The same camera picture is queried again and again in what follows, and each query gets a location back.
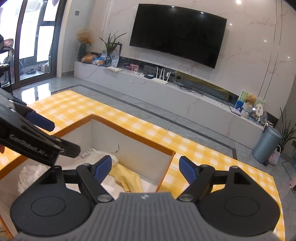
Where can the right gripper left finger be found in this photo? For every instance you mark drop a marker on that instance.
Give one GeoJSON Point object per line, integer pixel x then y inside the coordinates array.
{"type": "Point", "coordinates": [90, 178]}

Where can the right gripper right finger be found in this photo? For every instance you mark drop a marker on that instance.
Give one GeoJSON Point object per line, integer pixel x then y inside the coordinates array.
{"type": "Point", "coordinates": [198, 177]}

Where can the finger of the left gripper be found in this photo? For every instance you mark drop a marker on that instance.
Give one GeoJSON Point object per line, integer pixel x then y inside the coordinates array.
{"type": "Point", "coordinates": [40, 121]}
{"type": "Point", "coordinates": [66, 148]}

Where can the yellow microfiber cloth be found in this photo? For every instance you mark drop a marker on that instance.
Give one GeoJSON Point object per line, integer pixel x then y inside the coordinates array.
{"type": "Point", "coordinates": [129, 180]}

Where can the yellow checkered tablecloth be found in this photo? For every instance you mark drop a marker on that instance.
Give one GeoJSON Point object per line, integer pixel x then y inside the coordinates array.
{"type": "Point", "coordinates": [242, 205]}

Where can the white crumpled cloth in box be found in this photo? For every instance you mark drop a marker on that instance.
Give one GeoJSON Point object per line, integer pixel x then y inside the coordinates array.
{"type": "Point", "coordinates": [28, 175]}

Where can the orange rimmed storage box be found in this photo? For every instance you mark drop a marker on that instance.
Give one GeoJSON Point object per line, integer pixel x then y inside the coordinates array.
{"type": "Point", "coordinates": [144, 157]}

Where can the white marble tv bench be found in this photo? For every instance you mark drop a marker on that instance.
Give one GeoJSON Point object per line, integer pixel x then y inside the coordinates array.
{"type": "Point", "coordinates": [192, 106]}

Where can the grey pedal trash bin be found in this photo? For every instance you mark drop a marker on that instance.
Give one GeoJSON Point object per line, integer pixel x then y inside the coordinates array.
{"type": "Point", "coordinates": [267, 145]}

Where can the pastel woven basket bag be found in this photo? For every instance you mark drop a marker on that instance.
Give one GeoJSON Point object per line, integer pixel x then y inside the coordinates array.
{"type": "Point", "coordinates": [274, 158]}

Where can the teddy bear toy pile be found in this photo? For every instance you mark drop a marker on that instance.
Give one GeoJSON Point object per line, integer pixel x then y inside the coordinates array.
{"type": "Point", "coordinates": [250, 107]}

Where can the pink small heater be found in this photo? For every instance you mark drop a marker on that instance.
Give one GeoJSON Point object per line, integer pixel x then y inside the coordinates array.
{"type": "Point", "coordinates": [293, 184]}

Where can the vase with dried flowers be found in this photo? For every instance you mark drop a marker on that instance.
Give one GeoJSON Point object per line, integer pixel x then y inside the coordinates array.
{"type": "Point", "coordinates": [83, 37]}

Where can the potted leafy floor plant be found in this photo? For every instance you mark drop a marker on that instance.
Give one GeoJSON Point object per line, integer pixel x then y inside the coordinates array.
{"type": "Point", "coordinates": [287, 129]}

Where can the white wifi router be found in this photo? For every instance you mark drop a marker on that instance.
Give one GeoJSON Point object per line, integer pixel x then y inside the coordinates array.
{"type": "Point", "coordinates": [161, 76]}

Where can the green plant in vase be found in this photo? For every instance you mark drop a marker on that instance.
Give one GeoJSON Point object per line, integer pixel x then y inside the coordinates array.
{"type": "Point", "coordinates": [111, 44]}

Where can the black wall television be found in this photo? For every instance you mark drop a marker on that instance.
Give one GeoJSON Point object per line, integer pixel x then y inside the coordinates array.
{"type": "Point", "coordinates": [182, 32]}

